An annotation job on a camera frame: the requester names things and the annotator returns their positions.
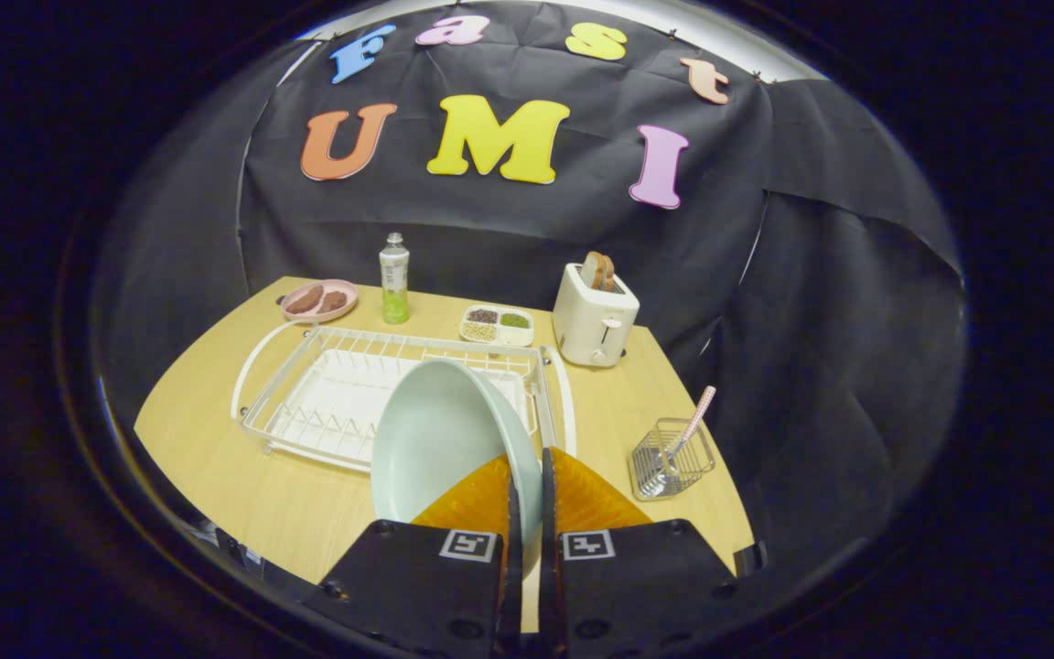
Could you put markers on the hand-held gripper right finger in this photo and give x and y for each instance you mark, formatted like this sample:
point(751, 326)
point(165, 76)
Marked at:
point(551, 567)

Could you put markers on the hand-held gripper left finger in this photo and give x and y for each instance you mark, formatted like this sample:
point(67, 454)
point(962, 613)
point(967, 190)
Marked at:
point(512, 567)

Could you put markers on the pale green plate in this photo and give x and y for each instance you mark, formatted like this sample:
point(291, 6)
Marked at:
point(435, 439)

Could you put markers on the white divided dish of grains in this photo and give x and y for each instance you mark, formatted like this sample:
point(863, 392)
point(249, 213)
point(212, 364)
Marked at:
point(495, 327)

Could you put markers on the small pink plate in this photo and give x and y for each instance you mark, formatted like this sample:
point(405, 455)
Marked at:
point(344, 309)

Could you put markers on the white toaster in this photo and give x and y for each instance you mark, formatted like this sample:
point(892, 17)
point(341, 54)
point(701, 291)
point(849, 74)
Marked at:
point(586, 325)

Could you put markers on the toasted bread slice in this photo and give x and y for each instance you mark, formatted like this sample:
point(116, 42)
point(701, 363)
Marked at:
point(598, 272)

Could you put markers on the clear bottle with green label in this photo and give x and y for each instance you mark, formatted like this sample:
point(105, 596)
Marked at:
point(394, 279)

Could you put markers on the brown meat piece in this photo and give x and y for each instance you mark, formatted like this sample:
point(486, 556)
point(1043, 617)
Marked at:
point(333, 301)
point(305, 299)

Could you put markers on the black backdrop cloth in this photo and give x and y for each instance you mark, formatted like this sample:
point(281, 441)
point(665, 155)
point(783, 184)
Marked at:
point(490, 229)

